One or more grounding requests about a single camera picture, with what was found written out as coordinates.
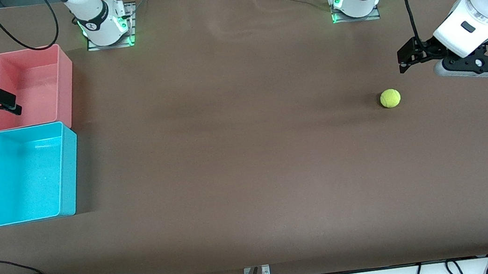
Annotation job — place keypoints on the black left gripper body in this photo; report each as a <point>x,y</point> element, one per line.
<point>428,50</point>

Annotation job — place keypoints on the yellow-green tennis ball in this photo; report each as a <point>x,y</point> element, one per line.
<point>390,98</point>

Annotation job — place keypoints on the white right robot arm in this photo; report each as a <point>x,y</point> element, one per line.
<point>93,15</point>

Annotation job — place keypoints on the pink plastic bin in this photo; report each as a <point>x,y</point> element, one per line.
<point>35,93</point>

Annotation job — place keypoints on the blue plastic bin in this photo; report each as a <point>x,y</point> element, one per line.
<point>23,180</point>

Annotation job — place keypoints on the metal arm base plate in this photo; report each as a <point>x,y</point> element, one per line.
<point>374,15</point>
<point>132,29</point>

